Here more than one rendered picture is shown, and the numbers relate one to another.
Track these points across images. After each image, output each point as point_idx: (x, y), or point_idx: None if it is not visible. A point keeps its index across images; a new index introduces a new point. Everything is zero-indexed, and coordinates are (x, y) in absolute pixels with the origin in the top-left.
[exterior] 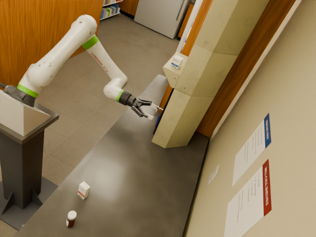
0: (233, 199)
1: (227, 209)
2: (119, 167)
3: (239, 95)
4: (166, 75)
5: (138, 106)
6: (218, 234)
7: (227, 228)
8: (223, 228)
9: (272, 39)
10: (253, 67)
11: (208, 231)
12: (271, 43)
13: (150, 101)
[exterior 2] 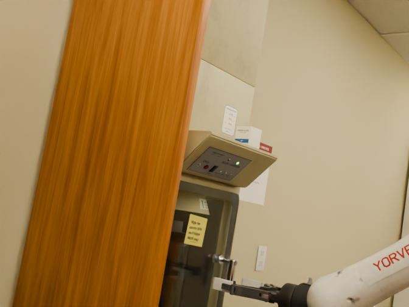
0: (241, 189)
1: (243, 199)
2: None
3: (31, 164)
4: (264, 170)
5: (276, 286)
6: (249, 214)
7: (254, 197)
8: (250, 206)
9: (30, 7)
10: (2, 85)
11: (237, 237)
12: (48, 21)
13: (235, 284)
